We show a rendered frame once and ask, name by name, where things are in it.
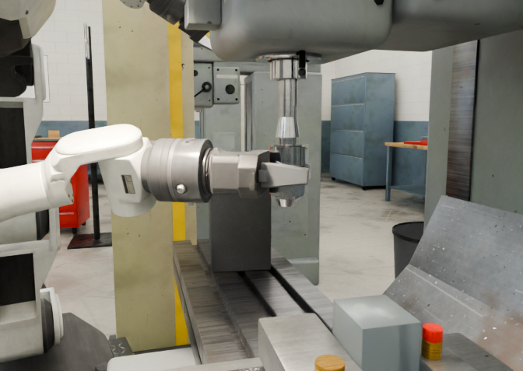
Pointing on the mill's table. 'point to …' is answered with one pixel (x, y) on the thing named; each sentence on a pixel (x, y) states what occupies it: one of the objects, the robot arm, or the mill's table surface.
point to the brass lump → (329, 363)
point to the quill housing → (302, 17)
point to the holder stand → (240, 232)
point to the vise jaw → (297, 343)
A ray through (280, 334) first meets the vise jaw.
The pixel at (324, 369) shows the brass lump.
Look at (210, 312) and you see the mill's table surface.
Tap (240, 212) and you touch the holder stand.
